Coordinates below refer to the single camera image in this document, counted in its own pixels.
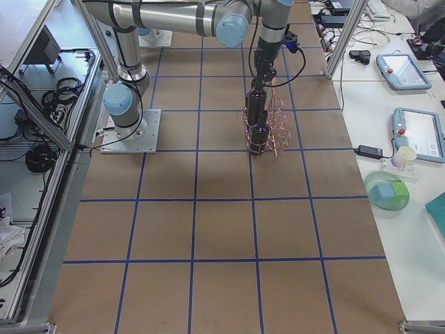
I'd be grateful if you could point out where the wine bottle in rack right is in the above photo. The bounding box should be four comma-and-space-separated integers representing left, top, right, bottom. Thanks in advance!
249, 125, 270, 156

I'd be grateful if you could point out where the blue teach pendant near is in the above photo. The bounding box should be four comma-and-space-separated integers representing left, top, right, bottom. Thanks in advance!
392, 107, 444, 164

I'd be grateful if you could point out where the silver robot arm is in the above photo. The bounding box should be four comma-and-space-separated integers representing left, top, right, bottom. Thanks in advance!
83, 1, 293, 84
104, 26, 149, 141

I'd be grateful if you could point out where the paper cup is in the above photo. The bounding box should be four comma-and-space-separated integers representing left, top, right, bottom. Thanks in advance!
391, 146, 417, 168

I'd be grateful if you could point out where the dark glass wine bottle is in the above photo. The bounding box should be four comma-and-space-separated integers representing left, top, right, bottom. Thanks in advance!
245, 83, 267, 127

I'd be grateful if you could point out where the blue teach pendant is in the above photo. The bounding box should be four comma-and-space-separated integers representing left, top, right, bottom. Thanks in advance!
392, 107, 444, 164
376, 54, 432, 90

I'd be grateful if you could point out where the green bowl with blocks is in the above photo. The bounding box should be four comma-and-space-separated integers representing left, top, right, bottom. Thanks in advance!
364, 171, 410, 211

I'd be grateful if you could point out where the black braided cable right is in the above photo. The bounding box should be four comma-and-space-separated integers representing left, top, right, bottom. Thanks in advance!
247, 0, 307, 88

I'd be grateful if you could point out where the copper wire wine rack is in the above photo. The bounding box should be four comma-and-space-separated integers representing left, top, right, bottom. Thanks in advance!
243, 79, 291, 157

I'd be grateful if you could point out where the aluminium frame post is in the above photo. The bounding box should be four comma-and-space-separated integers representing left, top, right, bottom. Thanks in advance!
325, 0, 368, 79

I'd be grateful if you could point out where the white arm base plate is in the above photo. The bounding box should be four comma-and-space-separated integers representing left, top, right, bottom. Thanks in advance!
99, 109, 161, 154
138, 29, 173, 48

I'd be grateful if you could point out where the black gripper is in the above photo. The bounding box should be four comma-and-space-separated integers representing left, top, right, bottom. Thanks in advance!
254, 38, 281, 82

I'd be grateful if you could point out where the blue teach pendant far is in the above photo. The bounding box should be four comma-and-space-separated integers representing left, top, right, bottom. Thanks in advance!
376, 54, 432, 90

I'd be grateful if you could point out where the black power adapter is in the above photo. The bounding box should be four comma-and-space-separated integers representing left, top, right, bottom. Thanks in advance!
354, 145, 383, 160

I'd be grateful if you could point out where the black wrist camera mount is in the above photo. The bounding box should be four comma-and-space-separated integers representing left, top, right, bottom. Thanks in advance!
282, 31, 300, 54

